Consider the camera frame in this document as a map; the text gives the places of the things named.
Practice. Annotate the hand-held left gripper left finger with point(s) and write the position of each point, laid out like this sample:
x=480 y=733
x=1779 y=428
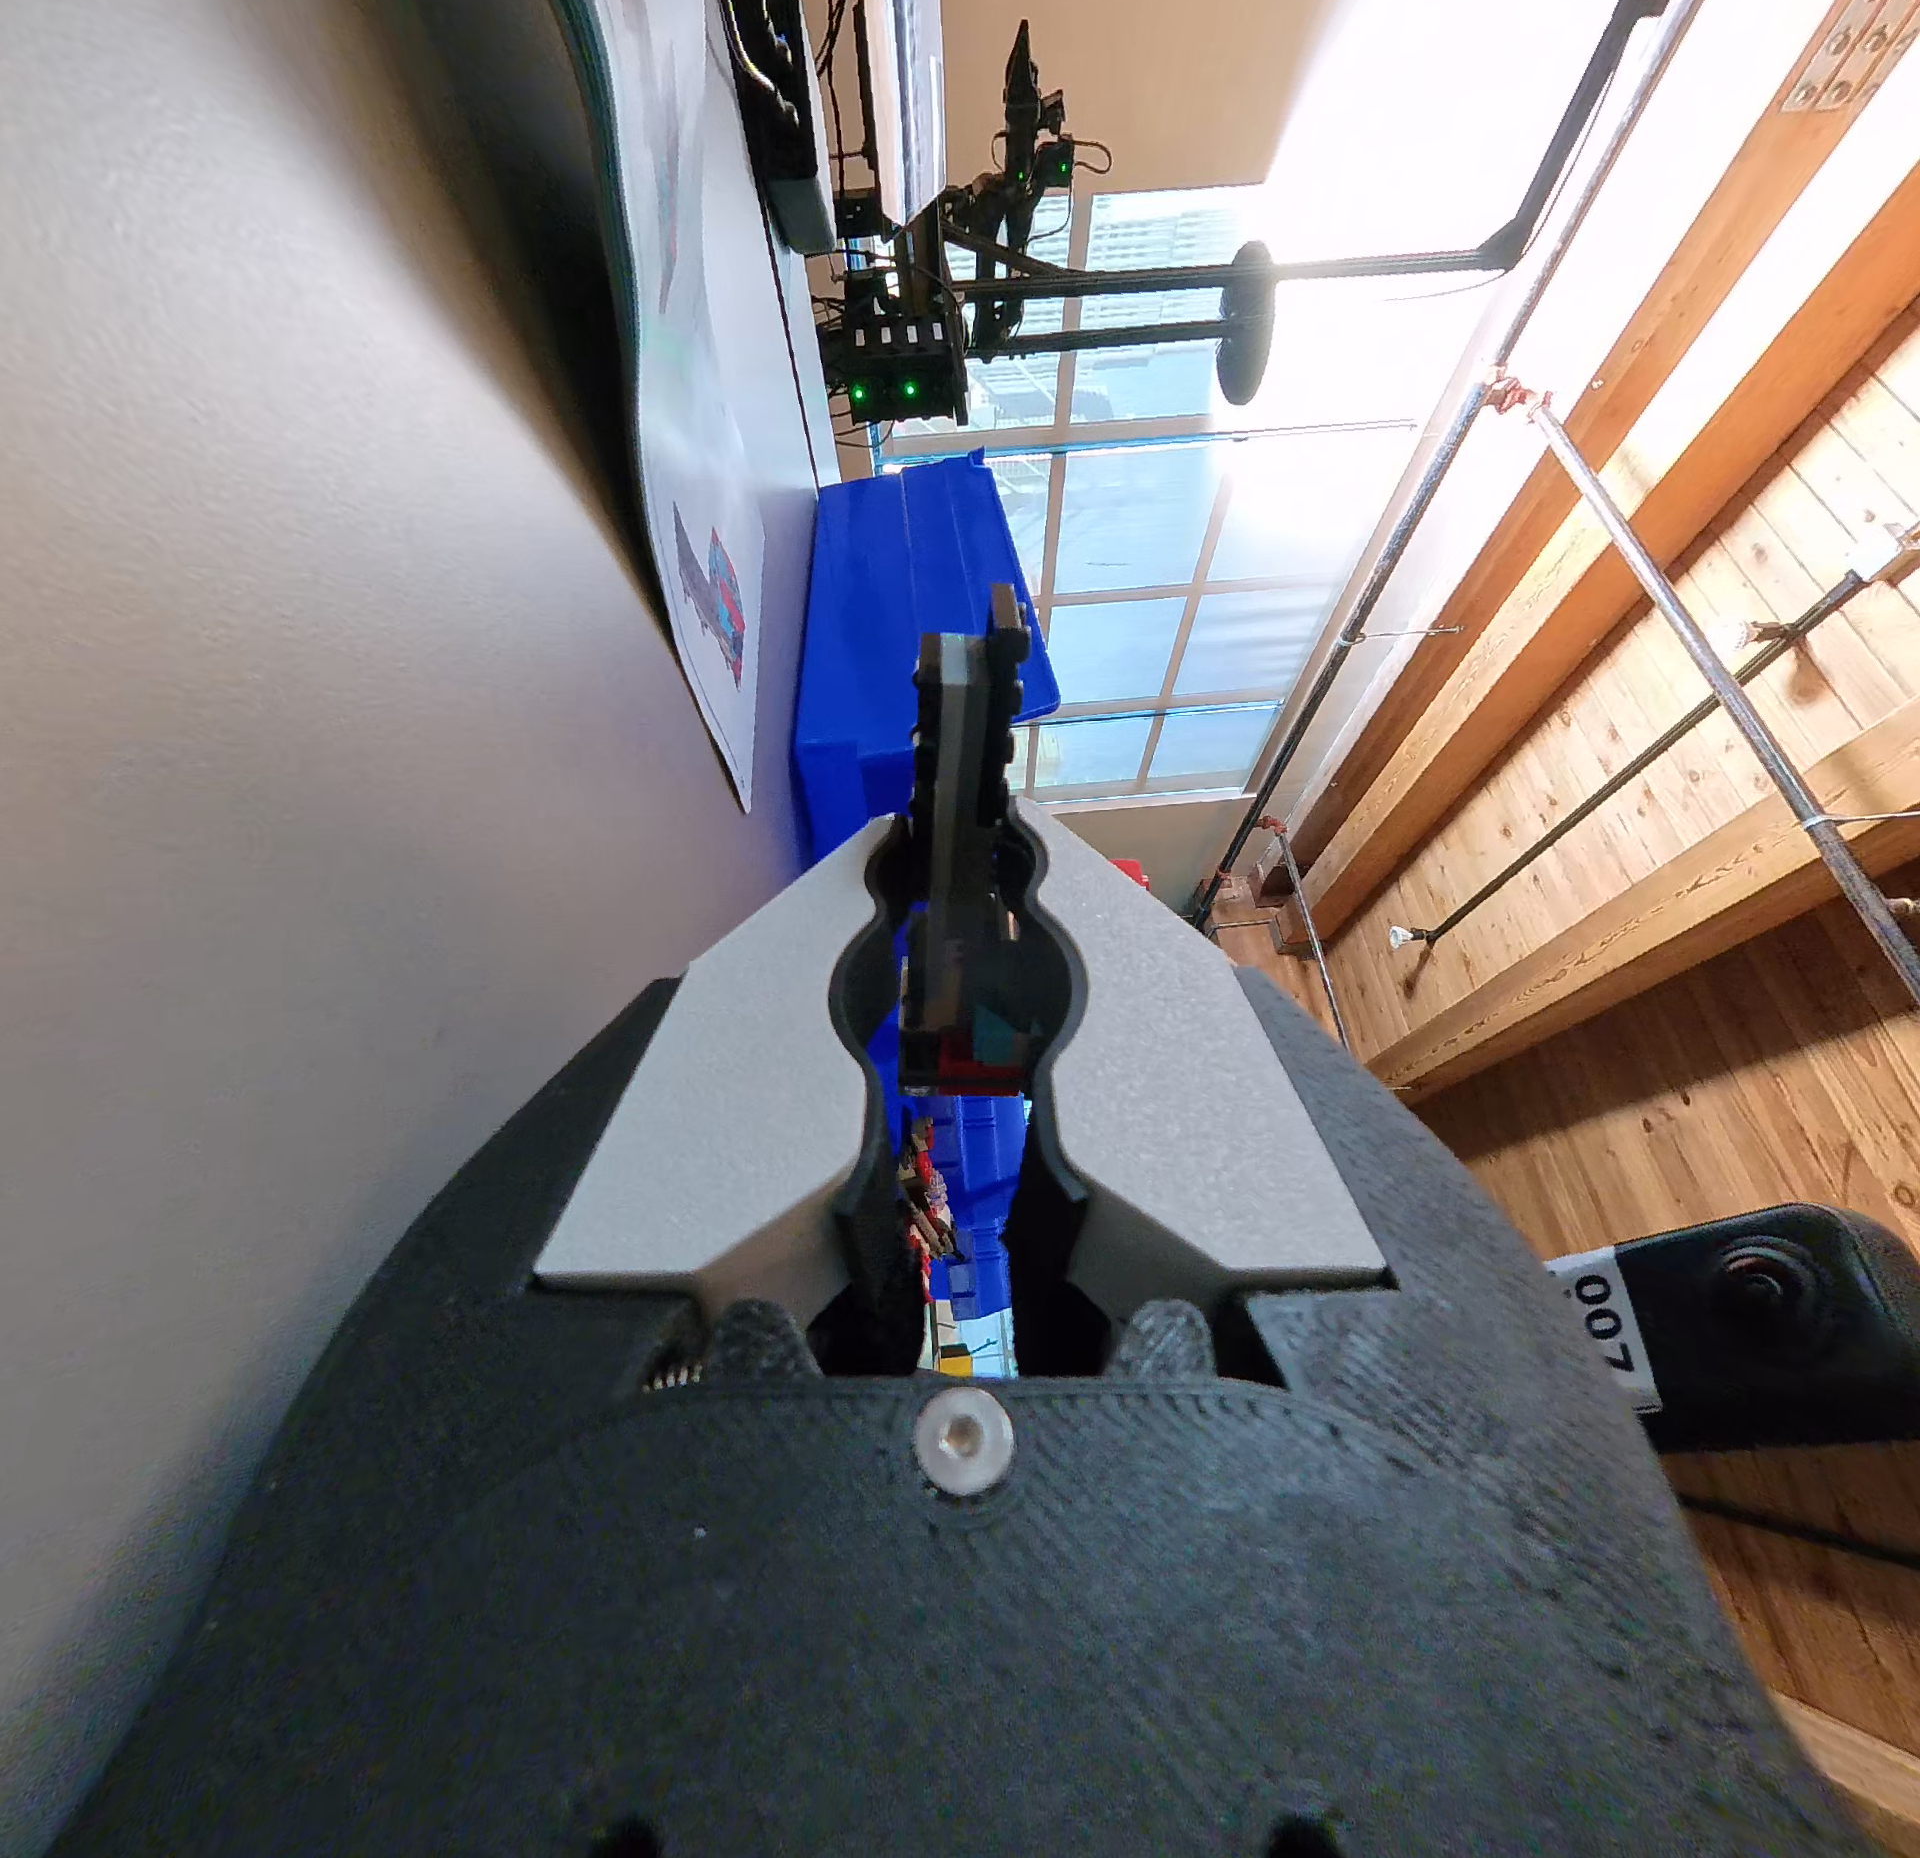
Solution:
x=705 y=1137

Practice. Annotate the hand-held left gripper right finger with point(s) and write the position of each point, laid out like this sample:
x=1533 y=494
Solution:
x=1200 y=1137

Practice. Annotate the pile of toy bricks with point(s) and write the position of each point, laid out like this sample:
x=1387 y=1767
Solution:
x=923 y=1197

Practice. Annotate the toy brick truck model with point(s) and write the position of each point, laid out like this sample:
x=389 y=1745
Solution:
x=961 y=747

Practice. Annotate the blue plastic bin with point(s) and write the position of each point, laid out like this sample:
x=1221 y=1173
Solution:
x=869 y=614

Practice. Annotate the grey desk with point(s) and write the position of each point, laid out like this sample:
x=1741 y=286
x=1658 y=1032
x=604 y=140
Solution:
x=300 y=838

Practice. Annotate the thin metal rod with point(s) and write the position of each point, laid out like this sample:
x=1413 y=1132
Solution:
x=1308 y=936

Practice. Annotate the black rod spot lamp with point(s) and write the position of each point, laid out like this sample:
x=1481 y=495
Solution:
x=1628 y=763

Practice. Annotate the large grid window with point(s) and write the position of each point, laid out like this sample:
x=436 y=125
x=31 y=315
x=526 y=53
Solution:
x=1139 y=568

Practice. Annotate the silver ceiling pipe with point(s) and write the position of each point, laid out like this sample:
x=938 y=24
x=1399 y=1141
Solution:
x=1721 y=688

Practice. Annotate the open instruction booklet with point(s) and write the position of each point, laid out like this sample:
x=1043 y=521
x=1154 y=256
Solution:
x=690 y=434

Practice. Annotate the black equipment box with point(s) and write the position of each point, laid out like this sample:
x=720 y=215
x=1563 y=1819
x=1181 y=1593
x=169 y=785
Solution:
x=900 y=359

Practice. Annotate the grey power adapter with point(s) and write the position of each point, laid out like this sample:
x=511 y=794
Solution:
x=804 y=215

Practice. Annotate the computer monitor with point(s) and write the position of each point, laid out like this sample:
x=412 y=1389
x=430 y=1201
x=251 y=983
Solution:
x=907 y=89

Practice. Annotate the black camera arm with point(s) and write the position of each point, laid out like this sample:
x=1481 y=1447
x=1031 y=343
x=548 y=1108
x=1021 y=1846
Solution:
x=1026 y=118

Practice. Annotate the perforated metal bracket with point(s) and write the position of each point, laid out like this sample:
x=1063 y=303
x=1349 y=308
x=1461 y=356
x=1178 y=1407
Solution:
x=1861 y=26

